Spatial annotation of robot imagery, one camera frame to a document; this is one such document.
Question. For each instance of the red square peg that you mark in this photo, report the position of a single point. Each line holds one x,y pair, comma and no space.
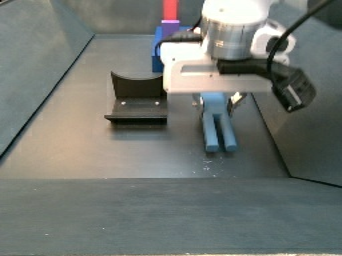
170,9

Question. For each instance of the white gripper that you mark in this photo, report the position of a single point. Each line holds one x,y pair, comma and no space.
191,73

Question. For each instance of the blue shape-sorter base block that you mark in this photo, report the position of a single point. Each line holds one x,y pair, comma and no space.
155,51

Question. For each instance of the blue square-circle object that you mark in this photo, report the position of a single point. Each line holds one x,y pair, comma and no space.
217,123

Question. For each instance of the purple peg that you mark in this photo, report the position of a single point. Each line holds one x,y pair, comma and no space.
170,26

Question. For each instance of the black curved fixture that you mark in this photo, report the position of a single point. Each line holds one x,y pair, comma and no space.
140,100

